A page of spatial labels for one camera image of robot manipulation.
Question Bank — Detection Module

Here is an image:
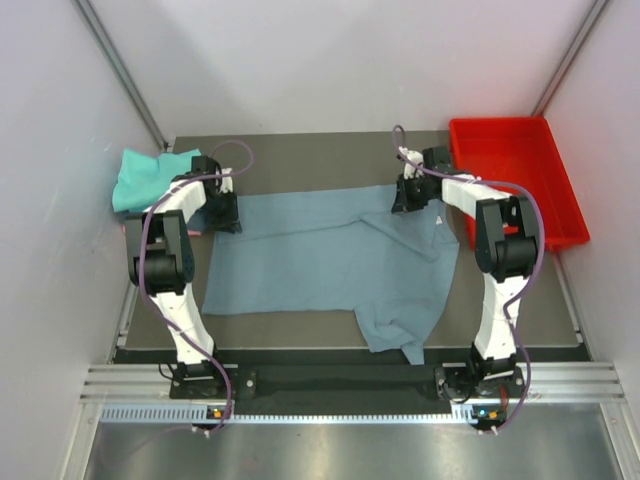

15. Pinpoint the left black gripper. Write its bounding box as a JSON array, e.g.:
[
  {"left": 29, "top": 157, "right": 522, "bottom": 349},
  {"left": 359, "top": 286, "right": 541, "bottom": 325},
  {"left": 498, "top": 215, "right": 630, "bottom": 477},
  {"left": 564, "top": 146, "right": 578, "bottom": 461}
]
[{"left": 201, "top": 187, "right": 241, "bottom": 234}]

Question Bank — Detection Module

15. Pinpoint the grey-blue t shirt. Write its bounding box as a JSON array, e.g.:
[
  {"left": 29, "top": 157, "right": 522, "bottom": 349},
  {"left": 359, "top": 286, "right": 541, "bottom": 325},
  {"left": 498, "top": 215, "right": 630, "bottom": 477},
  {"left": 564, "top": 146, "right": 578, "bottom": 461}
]
[{"left": 202, "top": 185, "right": 459, "bottom": 365}]

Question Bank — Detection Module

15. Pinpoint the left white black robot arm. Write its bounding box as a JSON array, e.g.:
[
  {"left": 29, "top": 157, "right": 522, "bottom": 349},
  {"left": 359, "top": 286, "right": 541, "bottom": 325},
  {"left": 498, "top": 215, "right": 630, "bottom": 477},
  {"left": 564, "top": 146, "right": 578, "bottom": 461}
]
[{"left": 125, "top": 155, "right": 242, "bottom": 399}]

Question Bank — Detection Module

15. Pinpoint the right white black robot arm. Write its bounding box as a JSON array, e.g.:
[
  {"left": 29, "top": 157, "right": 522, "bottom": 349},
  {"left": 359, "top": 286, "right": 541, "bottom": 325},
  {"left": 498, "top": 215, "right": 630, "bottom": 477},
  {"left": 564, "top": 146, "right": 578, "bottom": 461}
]
[{"left": 392, "top": 146, "right": 545, "bottom": 403}]

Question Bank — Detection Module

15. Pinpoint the pink folded t shirt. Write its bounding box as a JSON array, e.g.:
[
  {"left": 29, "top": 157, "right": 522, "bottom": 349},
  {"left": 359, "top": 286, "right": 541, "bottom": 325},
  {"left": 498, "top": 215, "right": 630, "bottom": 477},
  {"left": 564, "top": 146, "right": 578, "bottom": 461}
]
[{"left": 121, "top": 224, "right": 203, "bottom": 237}]

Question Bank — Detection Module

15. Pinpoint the teal folded t shirt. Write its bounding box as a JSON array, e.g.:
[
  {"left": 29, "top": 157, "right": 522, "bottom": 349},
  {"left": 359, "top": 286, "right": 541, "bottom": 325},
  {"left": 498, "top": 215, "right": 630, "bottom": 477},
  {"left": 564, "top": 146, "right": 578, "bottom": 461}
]
[{"left": 112, "top": 149, "right": 201, "bottom": 213}]

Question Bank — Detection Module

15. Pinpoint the red plastic bin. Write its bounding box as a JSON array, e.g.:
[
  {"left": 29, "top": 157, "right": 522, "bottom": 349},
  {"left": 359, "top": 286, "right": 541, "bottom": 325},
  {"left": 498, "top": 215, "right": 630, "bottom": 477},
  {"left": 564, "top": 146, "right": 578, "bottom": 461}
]
[{"left": 449, "top": 117, "right": 590, "bottom": 252}]

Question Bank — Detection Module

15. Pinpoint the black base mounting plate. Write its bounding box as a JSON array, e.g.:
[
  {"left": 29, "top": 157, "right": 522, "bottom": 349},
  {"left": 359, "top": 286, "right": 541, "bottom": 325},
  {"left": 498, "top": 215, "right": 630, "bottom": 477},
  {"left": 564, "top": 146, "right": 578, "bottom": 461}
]
[{"left": 170, "top": 364, "right": 524, "bottom": 402}]

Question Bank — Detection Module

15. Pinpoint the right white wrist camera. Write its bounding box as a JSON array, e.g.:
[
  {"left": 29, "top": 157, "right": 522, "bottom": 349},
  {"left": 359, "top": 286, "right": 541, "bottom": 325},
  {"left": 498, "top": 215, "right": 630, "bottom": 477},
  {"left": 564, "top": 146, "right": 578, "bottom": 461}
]
[{"left": 398, "top": 146, "right": 425, "bottom": 180}]

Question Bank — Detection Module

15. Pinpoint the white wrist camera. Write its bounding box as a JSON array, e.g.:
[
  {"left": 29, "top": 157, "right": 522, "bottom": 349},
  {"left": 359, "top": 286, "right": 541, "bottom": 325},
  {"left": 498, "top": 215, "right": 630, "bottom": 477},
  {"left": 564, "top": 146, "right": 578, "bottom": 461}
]
[
  {"left": 398, "top": 146, "right": 425, "bottom": 180},
  {"left": 216, "top": 168, "right": 234, "bottom": 194}
]

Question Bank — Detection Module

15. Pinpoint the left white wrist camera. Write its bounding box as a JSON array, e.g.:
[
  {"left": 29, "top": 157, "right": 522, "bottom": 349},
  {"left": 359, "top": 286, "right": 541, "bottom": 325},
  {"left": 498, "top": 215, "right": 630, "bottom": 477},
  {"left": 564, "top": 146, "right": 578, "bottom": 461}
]
[{"left": 216, "top": 168, "right": 234, "bottom": 194}]

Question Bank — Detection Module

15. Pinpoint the grey slotted cable duct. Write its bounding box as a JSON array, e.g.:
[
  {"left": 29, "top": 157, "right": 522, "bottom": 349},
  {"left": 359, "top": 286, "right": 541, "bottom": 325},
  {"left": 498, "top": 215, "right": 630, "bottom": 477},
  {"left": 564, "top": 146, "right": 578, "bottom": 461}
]
[{"left": 99, "top": 402, "right": 506, "bottom": 424}]

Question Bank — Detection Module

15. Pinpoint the aluminium frame rail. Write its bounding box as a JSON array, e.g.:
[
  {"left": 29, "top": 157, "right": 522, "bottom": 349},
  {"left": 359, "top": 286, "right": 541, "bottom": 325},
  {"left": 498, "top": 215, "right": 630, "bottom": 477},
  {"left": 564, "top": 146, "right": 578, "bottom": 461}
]
[{"left": 80, "top": 362, "right": 625, "bottom": 403}]

